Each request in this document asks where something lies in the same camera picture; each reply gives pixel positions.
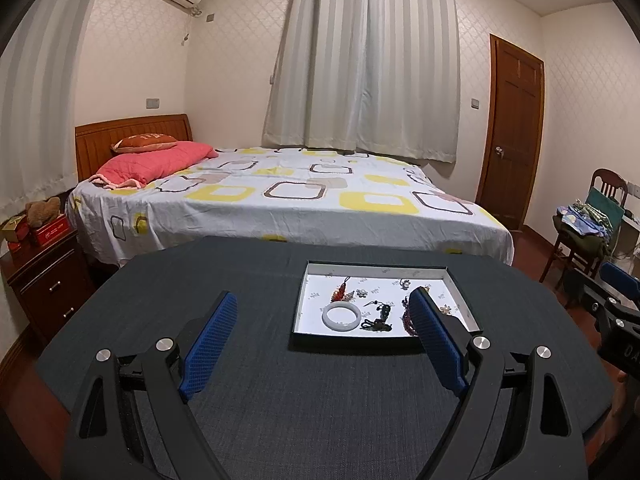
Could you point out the pink pillow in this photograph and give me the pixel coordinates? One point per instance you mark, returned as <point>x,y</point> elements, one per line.
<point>150,162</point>

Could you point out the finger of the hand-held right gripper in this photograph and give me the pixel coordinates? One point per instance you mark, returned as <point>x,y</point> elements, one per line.
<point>617,276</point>
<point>585,290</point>

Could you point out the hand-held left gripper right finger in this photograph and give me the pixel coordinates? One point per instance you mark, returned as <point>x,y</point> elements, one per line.
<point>437,345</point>

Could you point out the wooden door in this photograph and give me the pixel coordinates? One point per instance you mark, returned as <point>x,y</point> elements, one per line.
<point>515,135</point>

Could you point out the green box with white lining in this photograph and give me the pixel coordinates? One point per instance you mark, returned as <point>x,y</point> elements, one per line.
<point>345,345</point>

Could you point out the red box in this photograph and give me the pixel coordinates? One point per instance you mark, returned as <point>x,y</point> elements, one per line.
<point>50,232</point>

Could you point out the bed with patterned sheet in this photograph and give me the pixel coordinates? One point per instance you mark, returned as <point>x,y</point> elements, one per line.
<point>300,195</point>

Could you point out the pile of clothes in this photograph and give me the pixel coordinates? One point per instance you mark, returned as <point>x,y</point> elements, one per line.
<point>585,230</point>

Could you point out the wooden chair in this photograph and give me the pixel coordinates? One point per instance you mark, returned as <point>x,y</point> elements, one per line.
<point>607,182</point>

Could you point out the white desk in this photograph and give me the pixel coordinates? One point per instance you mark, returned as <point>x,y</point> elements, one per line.
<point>631,235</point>

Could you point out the wooden headboard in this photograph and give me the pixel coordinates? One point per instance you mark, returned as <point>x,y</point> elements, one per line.
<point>130,127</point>

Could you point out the brown teddy bear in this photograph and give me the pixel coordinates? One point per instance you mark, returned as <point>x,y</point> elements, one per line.
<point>42,210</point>

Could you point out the pearl flower brooch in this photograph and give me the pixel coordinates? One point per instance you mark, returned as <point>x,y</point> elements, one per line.
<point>361,293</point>

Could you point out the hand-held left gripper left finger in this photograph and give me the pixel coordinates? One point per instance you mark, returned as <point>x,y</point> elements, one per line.
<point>210,345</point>

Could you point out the wall socket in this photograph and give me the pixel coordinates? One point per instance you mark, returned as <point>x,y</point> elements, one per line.
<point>152,103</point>

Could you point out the dark gourd pendant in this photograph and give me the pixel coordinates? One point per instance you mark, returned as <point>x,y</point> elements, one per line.
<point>382,312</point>

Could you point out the dark grey tablecloth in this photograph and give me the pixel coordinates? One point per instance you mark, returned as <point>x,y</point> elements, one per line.
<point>260,305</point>

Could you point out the white jade bangle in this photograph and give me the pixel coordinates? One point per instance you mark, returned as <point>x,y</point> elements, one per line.
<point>341,316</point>

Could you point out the orange pillow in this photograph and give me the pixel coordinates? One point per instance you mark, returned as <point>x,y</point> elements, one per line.
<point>145,141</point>

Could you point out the sheer white curtain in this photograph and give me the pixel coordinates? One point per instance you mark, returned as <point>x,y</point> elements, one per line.
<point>45,110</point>

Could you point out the white striped curtain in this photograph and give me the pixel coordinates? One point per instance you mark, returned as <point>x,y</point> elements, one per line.
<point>365,60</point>

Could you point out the wooden nightstand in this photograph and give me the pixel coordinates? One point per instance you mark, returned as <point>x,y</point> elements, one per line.
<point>45,285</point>

